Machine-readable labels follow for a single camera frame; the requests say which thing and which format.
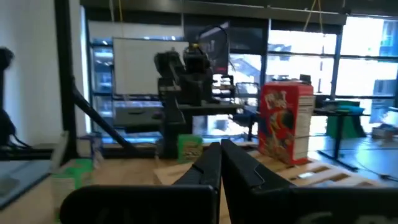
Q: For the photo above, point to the white whiteboard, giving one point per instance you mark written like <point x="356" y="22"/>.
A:
<point x="136" y="65"/>

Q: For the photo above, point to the black hanging banner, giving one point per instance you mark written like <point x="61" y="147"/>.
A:
<point x="214" y="40"/>

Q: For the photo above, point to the black side table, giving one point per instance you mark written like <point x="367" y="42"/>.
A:
<point x="339" y="137"/>

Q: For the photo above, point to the grey drawer cabinet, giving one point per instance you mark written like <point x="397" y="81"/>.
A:
<point x="136" y="115"/>

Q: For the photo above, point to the blue Frosted Flakes cereal box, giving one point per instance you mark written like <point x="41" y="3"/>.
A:
<point x="93" y="146"/>

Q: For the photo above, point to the red Froot Loops cereal box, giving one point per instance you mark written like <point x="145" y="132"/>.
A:
<point x="280" y="124"/>

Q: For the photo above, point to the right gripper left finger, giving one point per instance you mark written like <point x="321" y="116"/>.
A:
<point x="140" y="205"/>

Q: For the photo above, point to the green cloth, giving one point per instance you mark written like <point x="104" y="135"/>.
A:
<point x="351" y="124"/>

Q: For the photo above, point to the wooden slatted shelf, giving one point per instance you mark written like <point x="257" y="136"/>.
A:
<point x="323" y="175"/>

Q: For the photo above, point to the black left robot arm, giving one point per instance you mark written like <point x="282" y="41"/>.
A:
<point x="169" y="102"/>

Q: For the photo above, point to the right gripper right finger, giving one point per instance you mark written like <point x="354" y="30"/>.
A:
<point x="280" y="205"/>

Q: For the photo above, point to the green Apple Jacks cereal box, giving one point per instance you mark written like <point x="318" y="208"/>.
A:
<point x="73" y="174"/>
<point x="189" y="148"/>

